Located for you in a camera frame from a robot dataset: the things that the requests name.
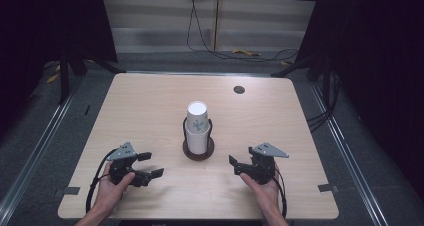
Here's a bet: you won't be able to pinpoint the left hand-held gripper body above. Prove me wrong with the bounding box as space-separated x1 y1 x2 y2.
106 141 144 188

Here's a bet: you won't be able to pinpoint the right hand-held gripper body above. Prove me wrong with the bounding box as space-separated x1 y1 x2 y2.
247 142 290 186

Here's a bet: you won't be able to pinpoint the wooden wire cup holder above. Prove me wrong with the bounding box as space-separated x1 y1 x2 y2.
181 116 216 162

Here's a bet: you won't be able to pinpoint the stack of white paper cups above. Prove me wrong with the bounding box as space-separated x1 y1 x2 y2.
184 119 212 156

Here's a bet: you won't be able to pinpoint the floral white paper cup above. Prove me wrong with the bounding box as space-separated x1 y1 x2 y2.
186 100 210 134

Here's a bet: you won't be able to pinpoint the person's right hand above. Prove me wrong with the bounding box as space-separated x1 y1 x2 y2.
239 165 285 218

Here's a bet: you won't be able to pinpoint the person's left hand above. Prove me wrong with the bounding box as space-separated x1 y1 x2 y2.
94 161 136 216

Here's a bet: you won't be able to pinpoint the black metal stand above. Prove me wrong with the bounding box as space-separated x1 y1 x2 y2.
57 50 127 106
270 52 333 82

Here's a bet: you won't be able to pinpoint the black curtain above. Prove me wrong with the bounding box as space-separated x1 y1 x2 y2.
294 0 424 202
0 0 118 139

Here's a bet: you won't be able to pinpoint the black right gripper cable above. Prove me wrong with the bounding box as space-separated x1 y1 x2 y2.
274 167 289 219

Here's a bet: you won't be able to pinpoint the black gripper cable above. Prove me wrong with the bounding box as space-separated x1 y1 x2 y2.
85 148 120 215
274 167 289 219

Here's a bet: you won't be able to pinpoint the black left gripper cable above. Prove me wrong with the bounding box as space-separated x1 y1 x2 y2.
85 148 120 215

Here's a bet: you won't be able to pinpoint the black cable bundle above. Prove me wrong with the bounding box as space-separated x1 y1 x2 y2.
305 71 342 134

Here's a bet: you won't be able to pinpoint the metal floor rail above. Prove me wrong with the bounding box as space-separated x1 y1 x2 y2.
0 75 86 219
309 81 390 226

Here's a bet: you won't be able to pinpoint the black floor cables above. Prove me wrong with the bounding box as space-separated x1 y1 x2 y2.
185 0 300 64

